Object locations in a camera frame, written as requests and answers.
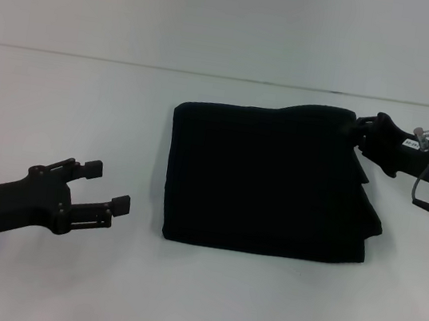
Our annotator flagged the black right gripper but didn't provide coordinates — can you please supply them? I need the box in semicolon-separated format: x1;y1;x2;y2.
347;108;429;184

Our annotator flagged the black shirt with FREE print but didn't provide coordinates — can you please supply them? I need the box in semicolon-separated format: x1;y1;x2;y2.
153;84;401;274

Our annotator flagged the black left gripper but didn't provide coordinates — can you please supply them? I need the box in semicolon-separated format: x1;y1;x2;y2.
0;145;138;263

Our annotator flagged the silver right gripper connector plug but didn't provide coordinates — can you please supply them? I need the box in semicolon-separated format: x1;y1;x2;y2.
409;125;429;154

